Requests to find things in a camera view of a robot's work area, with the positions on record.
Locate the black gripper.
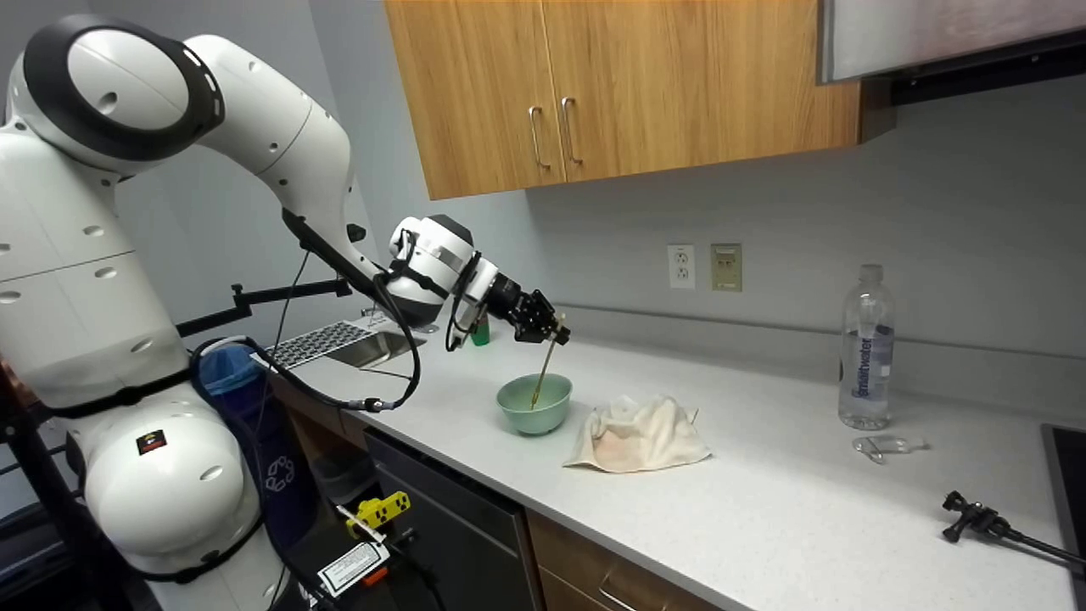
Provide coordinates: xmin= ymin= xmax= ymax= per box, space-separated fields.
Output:
xmin=486 ymin=275 xmax=571 ymax=348

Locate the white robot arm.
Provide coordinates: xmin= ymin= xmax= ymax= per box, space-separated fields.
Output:
xmin=0 ymin=14 xmax=568 ymax=611

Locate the mint green bowl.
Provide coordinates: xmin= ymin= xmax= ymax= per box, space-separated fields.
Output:
xmin=496 ymin=372 xmax=573 ymax=437

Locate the small green cup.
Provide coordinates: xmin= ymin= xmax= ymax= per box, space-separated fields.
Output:
xmin=473 ymin=320 xmax=492 ymax=348

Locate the cream crumpled cloth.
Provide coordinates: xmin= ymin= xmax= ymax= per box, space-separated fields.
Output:
xmin=571 ymin=396 xmax=714 ymax=477

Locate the steel kitchen sink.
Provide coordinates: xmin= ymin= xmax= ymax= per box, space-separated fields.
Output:
xmin=273 ymin=321 xmax=411 ymax=371

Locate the wooden upper cabinet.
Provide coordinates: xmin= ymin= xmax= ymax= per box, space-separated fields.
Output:
xmin=383 ymin=0 xmax=895 ymax=199

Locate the yellow handheld tool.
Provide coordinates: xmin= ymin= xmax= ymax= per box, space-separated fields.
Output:
xmin=348 ymin=490 xmax=411 ymax=533

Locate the clear plastic water bottle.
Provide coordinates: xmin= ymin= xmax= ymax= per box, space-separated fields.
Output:
xmin=839 ymin=266 xmax=895 ymax=432

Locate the crumpled clear plastic wrapper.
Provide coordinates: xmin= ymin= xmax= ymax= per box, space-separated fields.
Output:
xmin=855 ymin=436 xmax=927 ymax=464

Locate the black clamp tool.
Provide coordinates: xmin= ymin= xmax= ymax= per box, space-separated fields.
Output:
xmin=942 ymin=493 xmax=1086 ymax=575

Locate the steel range hood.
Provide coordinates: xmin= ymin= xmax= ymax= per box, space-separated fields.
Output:
xmin=818 ymin=0 xmax=1086 ymax=107

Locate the black induction cooktop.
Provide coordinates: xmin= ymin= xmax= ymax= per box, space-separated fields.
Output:
xmin=1041 ymin=424 xmax=1086 ymax=556

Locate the white wall power outlet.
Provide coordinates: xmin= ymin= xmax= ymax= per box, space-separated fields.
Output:
xmin=665 ymin=246 xmax=696 ymax=290

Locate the beige wall switch plate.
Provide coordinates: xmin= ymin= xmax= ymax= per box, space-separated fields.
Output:
xmin=711 ymin=246 xmax=745 ymax=293

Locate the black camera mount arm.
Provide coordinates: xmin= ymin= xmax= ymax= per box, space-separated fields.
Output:
xmin=177 ymin=278 xmax=350 ymax=335

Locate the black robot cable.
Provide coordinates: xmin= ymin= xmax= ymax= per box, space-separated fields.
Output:
xmin=283 ymin=208 xmax=427 ymax=418

